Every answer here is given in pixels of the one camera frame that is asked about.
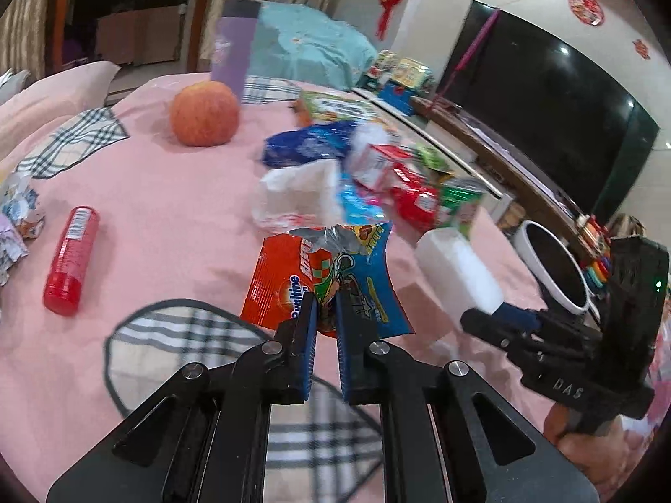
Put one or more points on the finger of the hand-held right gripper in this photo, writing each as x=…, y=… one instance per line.
x=524, y=315
x=493, y=327

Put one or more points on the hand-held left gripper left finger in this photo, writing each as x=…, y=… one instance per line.
x=309, y=346

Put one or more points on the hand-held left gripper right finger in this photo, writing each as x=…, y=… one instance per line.
x=343, y=346

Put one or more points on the blue and silver snack packet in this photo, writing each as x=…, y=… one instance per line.
x=377, y=293

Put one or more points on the white trash bin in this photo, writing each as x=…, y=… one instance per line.
x=527, y=251

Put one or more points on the white foam block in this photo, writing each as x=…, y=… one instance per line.
x=456, y=267

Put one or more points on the orange snack packet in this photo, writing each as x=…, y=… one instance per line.
x=272, y=283

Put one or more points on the dark blue plastic bag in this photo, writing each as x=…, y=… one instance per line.
x=304, y=144

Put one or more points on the person's right hand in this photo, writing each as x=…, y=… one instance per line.
x=587, y=453

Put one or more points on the rainbow coloured toy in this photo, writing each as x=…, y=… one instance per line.
x=597, y=267

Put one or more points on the green drink carton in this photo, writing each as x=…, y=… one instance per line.
x=461, y=204

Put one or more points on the light blue snack wrapper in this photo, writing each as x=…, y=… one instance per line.
x=359, y=204

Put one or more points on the red snack packet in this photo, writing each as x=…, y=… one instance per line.
x=414, y=204

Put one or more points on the white plastic wrapper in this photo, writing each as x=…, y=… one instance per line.
x=299, y=194

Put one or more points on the wooden television stand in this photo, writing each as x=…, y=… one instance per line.
x=498, y=152

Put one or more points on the small green wrapper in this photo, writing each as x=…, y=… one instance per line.
x=435, y=160

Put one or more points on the white and red carton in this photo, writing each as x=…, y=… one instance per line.
x=377, y=165

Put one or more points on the black flat television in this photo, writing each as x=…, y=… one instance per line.
x=550, y=99

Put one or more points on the green covered book stack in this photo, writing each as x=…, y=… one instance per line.
x=335, y=105

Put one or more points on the red plastic tube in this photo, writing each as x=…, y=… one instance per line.
x=71, y=262

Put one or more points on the orange-red apple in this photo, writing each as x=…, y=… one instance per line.
x=204, y=115

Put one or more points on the pink thin stick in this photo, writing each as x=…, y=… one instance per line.
x=472, y=50

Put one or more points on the colourful toy set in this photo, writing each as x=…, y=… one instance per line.
x=403, y=71

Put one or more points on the teal cloth cover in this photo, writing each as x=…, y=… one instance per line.
x=314, y=47

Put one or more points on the tall purple carton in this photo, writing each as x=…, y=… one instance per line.
x=233, y=52

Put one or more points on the crumpled printed paper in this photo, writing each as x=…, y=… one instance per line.
x=21, y=209

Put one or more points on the pale pink pillow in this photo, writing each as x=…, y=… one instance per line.
x=52, y=94

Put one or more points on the small red wall sticker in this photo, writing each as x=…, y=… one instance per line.
x=640, y=48

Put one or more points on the round red wall sticker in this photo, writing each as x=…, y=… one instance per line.
x=586, y=8

